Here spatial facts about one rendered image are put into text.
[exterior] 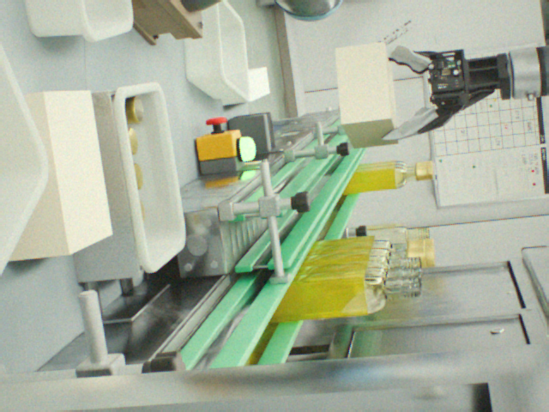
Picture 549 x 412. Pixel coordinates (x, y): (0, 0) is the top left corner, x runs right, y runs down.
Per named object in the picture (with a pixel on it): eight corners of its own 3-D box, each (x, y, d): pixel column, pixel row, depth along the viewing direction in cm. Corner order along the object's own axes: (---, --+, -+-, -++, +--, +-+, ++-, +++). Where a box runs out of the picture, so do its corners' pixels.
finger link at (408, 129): (378, 130, 135) (425, 91, 135) (382, 140, 141) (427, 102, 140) (391, 146, 134) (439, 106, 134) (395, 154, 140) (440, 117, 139)
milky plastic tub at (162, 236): (81, 284, 107) (150, 277, 105) (47, 97, 103) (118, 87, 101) (129, 251, 123) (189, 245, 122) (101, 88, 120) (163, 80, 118)
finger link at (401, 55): (380, 26, 138) (433, 51, 135) (383, 39, 144) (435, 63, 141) (370, 43, 138) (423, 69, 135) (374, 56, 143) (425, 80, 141)
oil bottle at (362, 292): (241, 326, 130) (389, 314, 126) (236, 289, 129) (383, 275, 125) (249, 314, 135) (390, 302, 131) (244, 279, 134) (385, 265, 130)
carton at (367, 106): (334, 48, 136) (383, 41, 135) (347, 80, 152) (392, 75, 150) (340, 124, 134) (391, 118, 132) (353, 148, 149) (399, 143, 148)
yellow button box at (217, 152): (198, 175, 164) (238, 171, 162) (192, 135, 163) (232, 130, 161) (208, 170, 171) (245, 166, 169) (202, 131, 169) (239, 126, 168)
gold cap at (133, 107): (140, 93, 117) (108, 97, 118) (131, 99, 114) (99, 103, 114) (145, 119, 118) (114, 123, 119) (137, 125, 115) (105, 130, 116)
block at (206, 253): (178, 281, 124) (227, 276, 123) (168, 215, 123) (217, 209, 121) (185, 275, 128) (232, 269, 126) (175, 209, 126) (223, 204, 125)
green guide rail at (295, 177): (227, 222, 126) (282, 216, 125) (226, 215, 126) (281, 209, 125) (344, 117, 296) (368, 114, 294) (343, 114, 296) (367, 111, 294)
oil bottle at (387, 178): (326, 196, 235) (434, 184, 230) (323, 176, 235) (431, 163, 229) (328, 193, 241) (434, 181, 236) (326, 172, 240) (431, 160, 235)
